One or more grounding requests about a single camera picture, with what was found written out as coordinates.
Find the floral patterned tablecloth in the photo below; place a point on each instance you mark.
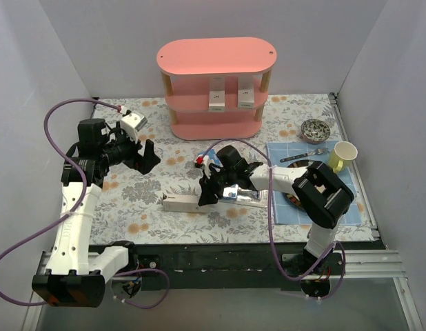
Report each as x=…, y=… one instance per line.
x=130, y=204

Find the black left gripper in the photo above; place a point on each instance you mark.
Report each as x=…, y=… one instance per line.
x=138, y=157

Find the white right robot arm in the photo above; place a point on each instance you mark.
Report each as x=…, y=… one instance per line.
x=324, y=224

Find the Gillette razor blister pack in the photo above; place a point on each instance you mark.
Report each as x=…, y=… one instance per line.
x=239, y=196
x=213, y=157

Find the yellow ceramic mug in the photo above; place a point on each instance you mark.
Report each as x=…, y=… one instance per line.
x=342, y=155

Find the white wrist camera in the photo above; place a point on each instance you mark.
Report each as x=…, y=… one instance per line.
x=207, y=170
x=132, y=123

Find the white Harry's razor box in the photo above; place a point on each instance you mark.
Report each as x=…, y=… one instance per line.
x=183, y=203

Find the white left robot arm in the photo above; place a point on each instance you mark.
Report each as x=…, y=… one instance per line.
x=70, y=278

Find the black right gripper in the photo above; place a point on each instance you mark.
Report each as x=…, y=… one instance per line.
x=213, y=180

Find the slim white H razor box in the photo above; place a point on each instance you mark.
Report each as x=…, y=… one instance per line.
x=217, y=94

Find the floral patterned ceramic bowl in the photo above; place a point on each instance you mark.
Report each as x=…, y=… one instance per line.
x=315, y=131

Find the blue checkered cloth napkin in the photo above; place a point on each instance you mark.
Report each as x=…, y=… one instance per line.
x=351, y=207

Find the dark rimmed cream plate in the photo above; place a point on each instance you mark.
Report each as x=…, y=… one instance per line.
x=295, y=200

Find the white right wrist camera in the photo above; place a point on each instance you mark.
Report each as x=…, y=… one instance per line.
x=207, y=170

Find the metal fork dark handle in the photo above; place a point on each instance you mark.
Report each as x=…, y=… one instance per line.
x=318, y=151

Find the pink three-tier wooden shelf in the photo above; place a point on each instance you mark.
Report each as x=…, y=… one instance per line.
x=186, y=67

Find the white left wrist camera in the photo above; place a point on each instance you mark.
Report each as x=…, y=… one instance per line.
x=132, y=123

